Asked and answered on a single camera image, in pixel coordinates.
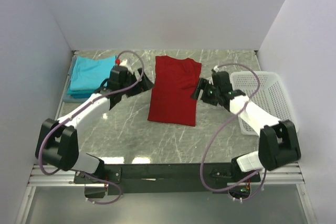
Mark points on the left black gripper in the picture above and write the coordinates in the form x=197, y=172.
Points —
x=144, y=85

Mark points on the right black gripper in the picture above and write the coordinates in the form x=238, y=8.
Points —
x=201, y=85

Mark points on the red t shirt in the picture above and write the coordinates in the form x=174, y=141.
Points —
x=175, y=81

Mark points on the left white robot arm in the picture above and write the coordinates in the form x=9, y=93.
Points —
x=58, y=139

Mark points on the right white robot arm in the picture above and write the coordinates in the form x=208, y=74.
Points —
x=278, y=140

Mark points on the light blue folded t shirt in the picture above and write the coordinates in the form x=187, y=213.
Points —
x=88, y=74

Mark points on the white plastic perforated basket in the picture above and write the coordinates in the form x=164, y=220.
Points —
x=272, y=95

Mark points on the teal folded t shirt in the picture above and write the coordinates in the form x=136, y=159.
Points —
x=78, y=93

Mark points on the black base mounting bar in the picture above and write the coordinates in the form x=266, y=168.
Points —
x=171, y=178

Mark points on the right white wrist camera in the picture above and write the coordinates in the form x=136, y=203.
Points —
x=216, y=69

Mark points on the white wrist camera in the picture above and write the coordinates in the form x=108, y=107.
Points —
x=124, y=63
x=216, y=69

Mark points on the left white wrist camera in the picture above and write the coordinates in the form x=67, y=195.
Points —
x=124, y=63

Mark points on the aluminium frame rail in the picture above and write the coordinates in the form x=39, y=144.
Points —
x=278, y=141

